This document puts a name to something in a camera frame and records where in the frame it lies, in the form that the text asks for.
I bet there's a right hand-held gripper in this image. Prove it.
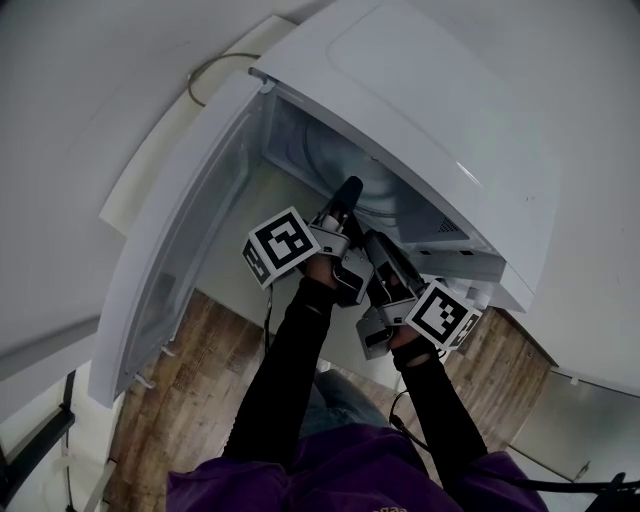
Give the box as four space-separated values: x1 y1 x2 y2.
355 229 484 362

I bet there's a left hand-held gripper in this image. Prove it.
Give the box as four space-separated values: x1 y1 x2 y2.
242 175 376 309

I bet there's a round glass turntable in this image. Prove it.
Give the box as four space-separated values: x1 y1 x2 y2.
302 122 409 221

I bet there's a person's right forearm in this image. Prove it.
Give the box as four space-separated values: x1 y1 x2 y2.
389 327 489 466

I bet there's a person's left forearm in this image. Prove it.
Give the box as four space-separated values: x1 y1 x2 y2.
222 252 344 469

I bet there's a white microwave oven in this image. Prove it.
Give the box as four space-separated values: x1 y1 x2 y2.
248 0 561 314

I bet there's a person's left leg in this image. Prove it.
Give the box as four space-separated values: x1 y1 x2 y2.
298 369 392 441

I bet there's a white microwave door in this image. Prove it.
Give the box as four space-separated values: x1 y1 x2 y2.
89 69 266 407

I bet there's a person's purple sweatshirt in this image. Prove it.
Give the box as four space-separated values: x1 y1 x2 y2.
166 423 551 512

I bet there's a frosted glass door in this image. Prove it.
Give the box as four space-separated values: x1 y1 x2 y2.
509 367 640 484

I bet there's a black framed window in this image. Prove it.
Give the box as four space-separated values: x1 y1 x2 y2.
0 367 109 512

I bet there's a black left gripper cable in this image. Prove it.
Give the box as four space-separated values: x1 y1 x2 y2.
260 287 275 354

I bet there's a grey microwave power cable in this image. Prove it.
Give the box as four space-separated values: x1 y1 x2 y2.
187 52 262 107

